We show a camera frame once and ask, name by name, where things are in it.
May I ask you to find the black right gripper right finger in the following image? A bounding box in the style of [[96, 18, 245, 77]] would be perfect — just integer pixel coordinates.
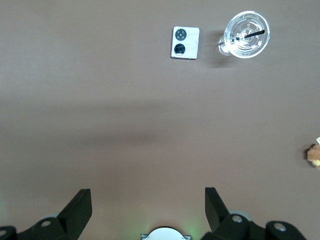
[[201, 186, 307, 240]]

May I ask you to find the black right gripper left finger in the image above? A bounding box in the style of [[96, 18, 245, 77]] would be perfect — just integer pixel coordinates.
[[0, 188, 93, 240]]

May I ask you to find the purple phone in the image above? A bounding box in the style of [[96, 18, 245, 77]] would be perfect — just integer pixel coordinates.
[[170, 26, 201, 61]]

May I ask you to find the clear plastic cup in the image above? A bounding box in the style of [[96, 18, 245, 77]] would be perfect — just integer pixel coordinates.
[[217, 10, 271, 60]]

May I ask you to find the black drinking straw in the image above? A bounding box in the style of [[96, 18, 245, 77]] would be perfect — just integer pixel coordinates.
[[233, 29, 266, 42]]

